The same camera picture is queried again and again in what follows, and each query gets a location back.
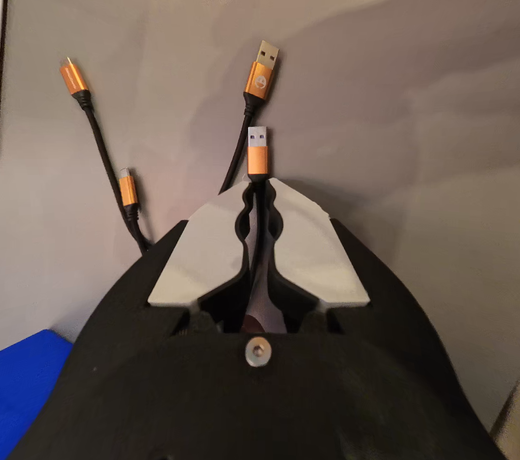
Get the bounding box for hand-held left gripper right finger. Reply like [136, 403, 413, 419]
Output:
[267, 178, 371, 309]

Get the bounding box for slim orange plug braided cable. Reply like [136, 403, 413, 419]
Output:
[119, 125, 271, 308]

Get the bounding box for blue plastic bin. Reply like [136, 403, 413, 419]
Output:
[0, 329, 74, 460]

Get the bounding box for large orange plug braided cable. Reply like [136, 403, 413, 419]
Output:
[60, 40, 281, 255]

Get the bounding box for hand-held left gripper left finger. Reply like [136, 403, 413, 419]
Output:
[147, 181, 249, 307]

